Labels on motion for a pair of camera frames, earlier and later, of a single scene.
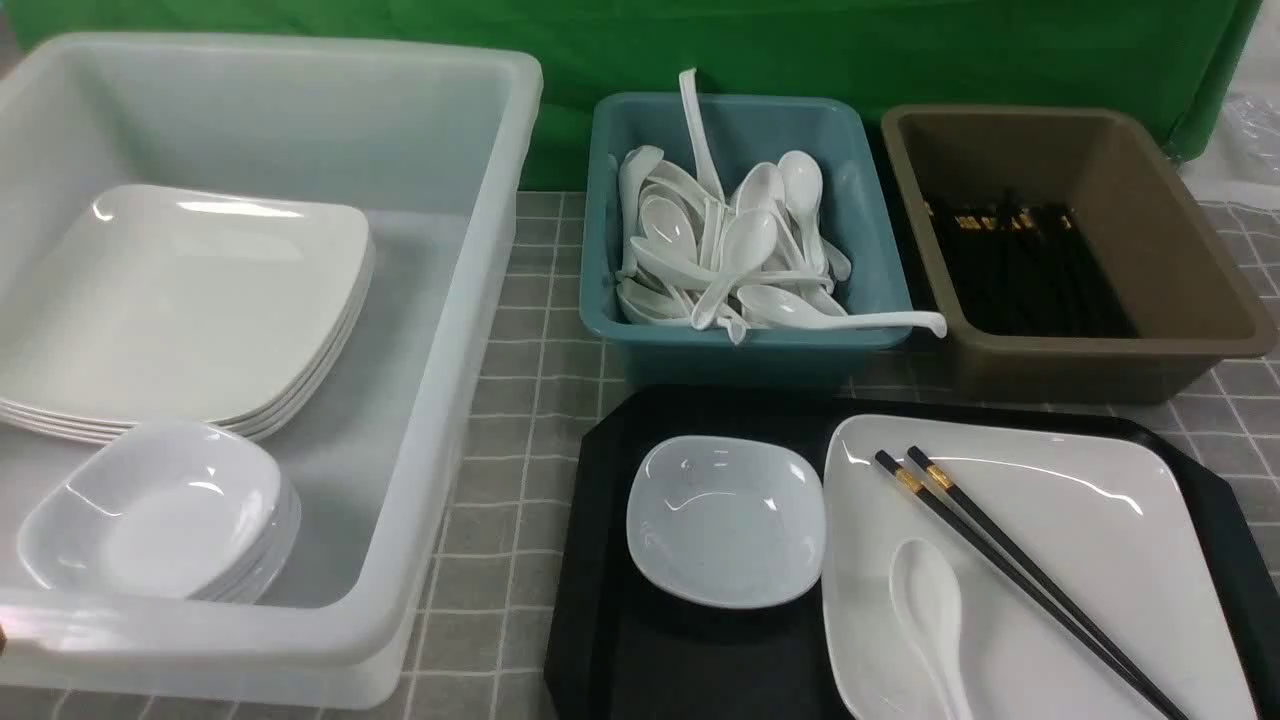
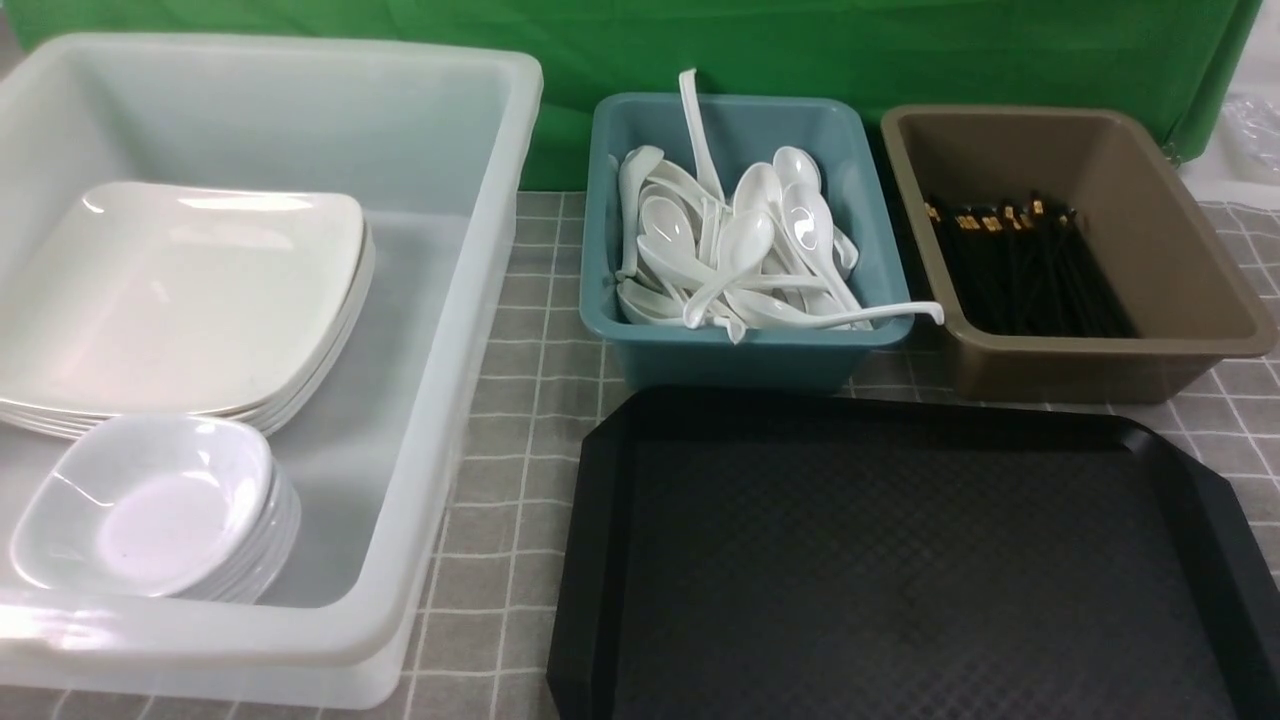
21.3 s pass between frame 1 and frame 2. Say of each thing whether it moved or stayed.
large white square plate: moved
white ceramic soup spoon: moved
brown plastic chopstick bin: stayed
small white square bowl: moved
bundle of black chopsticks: stayed
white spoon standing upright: stayed
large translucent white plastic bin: stayed
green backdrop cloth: stayed
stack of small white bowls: stayed
